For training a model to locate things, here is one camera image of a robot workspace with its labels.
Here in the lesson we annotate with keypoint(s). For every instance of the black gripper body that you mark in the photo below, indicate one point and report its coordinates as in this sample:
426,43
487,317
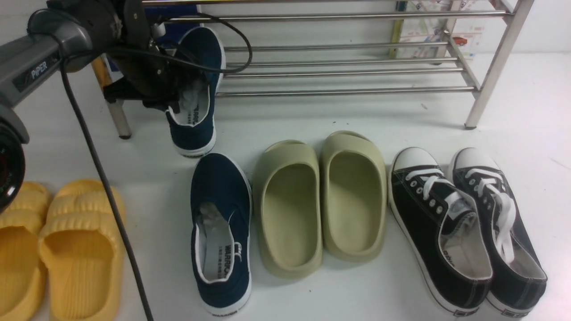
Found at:
148,75

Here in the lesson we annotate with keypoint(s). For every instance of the navy canvas shoe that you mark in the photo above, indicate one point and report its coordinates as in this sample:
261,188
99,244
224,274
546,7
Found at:
192,127
221,209

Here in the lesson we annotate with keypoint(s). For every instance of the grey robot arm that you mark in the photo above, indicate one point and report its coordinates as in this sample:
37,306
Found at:
69,35

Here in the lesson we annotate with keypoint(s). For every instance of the blue box behind rack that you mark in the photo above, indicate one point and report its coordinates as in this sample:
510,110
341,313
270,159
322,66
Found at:
152,22

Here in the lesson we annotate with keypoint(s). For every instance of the stainless steel shoe rack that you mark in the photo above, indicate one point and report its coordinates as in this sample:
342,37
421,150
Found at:
452,62

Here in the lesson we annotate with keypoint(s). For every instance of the right yellow foam slipper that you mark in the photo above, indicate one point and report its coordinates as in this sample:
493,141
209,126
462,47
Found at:
83,251

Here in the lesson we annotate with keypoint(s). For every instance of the yellow foam slipper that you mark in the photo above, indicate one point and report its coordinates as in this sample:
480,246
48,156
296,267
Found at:
83,251
22,273

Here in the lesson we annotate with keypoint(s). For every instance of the left olive foam slipper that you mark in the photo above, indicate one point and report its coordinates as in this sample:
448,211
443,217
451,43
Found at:
285,184

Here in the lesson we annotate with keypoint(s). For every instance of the olive foam slipper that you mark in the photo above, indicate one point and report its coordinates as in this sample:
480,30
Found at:
285,184
353,196

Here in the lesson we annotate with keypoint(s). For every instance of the right olive foam slipper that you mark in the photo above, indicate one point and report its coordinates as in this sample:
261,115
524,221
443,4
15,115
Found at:
353,196

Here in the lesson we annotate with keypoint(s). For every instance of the left yellow foam slipper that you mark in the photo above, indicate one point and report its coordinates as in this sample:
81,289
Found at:
22,273

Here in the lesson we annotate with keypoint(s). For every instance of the white printed poster board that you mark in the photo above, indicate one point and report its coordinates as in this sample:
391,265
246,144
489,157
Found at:
466,33

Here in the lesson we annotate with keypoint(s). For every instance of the left black canvas sneaker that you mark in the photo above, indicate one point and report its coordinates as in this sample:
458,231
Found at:
443,228

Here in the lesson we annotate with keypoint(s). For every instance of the black canvas sneaker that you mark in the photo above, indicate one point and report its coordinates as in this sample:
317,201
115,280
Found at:
443,228
518,281

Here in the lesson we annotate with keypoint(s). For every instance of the right black canvas sneaker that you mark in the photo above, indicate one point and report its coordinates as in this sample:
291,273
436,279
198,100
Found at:
518,281

